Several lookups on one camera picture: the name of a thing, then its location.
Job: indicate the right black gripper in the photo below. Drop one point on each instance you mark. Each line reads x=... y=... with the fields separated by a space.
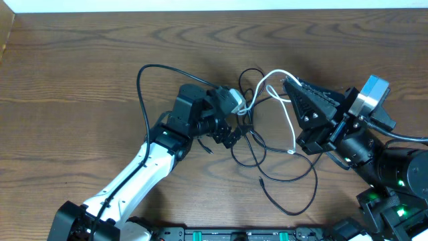
x=313 y=113

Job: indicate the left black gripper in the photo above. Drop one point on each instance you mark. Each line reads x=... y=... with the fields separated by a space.
x=224 y=135

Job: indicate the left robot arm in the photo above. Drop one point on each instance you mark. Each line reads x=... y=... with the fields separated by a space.
x=106 y=216

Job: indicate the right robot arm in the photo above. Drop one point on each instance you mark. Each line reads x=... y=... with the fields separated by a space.
x=395 y=205

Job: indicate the cardboard side panel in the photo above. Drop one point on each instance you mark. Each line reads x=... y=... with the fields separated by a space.
x=7 y=18

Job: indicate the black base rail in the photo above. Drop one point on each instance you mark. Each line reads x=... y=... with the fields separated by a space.
x=261 y=234

